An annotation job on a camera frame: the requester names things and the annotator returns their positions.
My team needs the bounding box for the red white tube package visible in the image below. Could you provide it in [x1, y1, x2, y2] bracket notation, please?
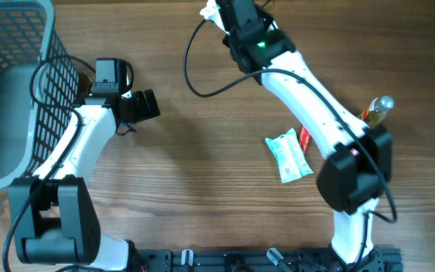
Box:
[298, 127, 311, 153]

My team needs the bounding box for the yellow oil bottle silver cap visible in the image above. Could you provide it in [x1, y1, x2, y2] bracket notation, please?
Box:
[358, 96, 395, 128]

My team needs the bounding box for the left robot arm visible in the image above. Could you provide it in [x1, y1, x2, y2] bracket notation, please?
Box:
[2, 58, 160, 271]

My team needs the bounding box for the right camera cable black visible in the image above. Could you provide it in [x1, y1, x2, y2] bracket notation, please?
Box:
[182, 18, 398, 265]

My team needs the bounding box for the teal toothbrush package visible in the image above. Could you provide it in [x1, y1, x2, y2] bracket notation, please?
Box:
[265, 128, 313, 183]

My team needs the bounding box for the grey plastic mesh basket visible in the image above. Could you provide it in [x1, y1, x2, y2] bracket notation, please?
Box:
[0, 0, 79, 190]

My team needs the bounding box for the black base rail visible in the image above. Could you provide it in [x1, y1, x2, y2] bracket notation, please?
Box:
[138, 247, 404, 272]

